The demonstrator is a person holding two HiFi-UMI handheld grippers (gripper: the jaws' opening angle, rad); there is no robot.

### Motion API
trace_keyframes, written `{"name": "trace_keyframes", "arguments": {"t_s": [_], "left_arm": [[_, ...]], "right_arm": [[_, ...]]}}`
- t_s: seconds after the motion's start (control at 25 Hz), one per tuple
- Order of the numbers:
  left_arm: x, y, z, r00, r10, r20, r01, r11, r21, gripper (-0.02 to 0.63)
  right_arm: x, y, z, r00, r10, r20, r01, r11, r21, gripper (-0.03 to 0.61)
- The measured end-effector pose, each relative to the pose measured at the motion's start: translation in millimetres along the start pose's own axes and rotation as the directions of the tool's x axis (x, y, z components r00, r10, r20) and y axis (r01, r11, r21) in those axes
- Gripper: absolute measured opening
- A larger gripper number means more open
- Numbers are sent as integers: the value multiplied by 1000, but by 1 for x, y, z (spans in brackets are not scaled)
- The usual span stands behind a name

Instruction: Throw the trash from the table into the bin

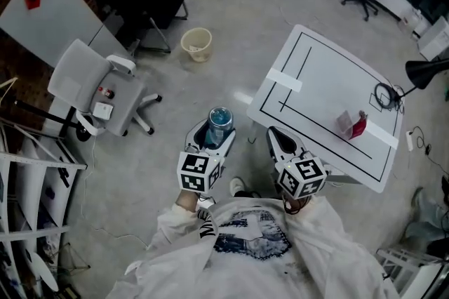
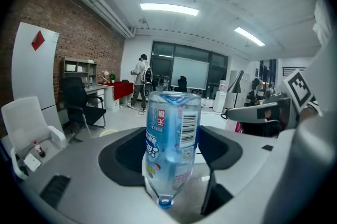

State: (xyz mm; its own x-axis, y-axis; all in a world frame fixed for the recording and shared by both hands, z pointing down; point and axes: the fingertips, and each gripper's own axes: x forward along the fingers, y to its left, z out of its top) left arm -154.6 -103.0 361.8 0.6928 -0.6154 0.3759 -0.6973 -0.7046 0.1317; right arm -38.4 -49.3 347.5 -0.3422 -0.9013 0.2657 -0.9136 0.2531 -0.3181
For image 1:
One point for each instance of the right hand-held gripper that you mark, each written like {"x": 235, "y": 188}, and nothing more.
{"x": 301, "y": 178}

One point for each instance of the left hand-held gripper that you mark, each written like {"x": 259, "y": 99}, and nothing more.
{"x": 193, "y": 171}

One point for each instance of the clear bottle with blue label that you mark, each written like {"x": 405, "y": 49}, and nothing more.
{"x": 221, "y": 117}

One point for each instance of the person's left forearm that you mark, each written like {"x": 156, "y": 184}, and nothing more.
{"x": 179, "y": 227}

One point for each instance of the person's right forearm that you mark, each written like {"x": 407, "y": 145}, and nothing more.
{"x": 322, "y": 220}

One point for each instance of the white work table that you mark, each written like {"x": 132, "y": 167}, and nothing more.
{"x": 333, "y": 80}

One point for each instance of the person's white shoe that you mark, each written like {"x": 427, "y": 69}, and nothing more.
{"x": 236, "y": 185}

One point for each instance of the person's black trousers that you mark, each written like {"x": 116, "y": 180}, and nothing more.
{"x": 247, "y": 194}

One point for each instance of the cream plastic basket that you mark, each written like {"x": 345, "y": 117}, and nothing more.
{"x": 203, "y": 52}

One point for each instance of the flat white box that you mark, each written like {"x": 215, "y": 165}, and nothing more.
{"x": 103, "y": 110}

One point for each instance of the small red capped bottle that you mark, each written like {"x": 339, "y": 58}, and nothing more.
{"x": 106, "y": 92}

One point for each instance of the white power strip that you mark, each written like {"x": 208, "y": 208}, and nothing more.
{"x": 409, "y": 140}

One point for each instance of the black coat rack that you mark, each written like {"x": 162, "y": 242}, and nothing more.
{"x": 83, "y": 132}

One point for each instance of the person's white printed shirt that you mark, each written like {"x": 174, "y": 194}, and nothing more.
{"x": 252, "y": 273}

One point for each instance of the small black shelf object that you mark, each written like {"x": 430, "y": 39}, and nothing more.
{"x": 65, "y": 176}

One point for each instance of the white grey office chair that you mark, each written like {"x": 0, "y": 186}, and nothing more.
{"x": 77, "y": 69}

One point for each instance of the black floor lamp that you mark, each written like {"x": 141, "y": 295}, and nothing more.
{"x": 424, "y": 71}

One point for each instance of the small purple shelf object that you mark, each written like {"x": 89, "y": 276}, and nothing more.
{"x": 50, "y": 193}

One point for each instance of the white shelf rack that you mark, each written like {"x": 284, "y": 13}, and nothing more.
{"x": 35, "y": 164}

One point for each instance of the spare water jug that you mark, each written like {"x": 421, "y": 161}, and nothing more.
{"x": 415, "y": 18}

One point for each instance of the white water dispenser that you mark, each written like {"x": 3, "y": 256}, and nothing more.
{"x": 435, "y": 38}

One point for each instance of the white side table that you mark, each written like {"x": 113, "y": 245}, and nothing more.
{"x": 424, "y": 280}

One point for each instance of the white refrigerator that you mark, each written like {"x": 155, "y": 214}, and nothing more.
{"x": 52, "y": 27}

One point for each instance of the wooden clothes hanger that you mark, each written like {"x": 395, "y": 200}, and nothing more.
{"x": 10, "y": 87}

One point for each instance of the white round board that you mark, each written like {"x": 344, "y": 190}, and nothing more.
{"x": 43, "y": 271}

